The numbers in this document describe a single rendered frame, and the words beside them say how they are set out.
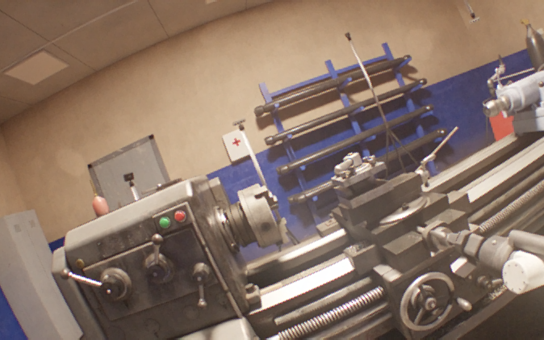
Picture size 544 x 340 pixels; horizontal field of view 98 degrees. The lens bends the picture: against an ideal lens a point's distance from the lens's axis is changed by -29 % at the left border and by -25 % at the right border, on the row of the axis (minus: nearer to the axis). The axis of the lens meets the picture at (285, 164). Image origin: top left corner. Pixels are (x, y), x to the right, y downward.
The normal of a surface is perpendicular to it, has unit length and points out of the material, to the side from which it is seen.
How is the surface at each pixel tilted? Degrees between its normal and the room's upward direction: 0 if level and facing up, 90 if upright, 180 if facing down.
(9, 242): 90
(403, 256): 90
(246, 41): 90
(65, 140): 90
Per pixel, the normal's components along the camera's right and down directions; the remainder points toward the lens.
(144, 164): 0.14, 0.01
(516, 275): -0.99, 0.07
